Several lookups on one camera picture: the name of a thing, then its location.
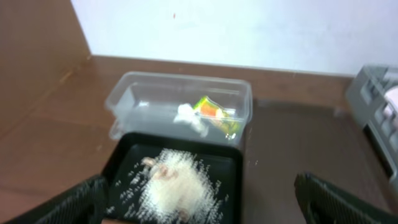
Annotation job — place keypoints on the black tray bin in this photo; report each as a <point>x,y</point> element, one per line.
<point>222,163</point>

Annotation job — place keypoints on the white tissue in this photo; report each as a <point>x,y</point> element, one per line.
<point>187,115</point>

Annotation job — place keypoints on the green orange snack wrapper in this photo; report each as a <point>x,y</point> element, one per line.
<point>218,116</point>

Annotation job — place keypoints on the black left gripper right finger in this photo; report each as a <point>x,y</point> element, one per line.
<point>324,203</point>

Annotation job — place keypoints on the wooden left side board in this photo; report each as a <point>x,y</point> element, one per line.
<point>40,41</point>

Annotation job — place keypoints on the pink white small bowl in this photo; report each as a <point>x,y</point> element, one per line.
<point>390,111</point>

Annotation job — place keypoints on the clear plastic bin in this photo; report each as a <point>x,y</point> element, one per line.
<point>144,102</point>

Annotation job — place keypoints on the spilled rice pile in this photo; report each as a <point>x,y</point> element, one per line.
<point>173,187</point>

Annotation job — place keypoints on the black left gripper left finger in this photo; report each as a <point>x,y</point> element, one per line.
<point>83,203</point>

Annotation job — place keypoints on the grey dishwasher rack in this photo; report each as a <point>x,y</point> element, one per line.
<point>365,96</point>

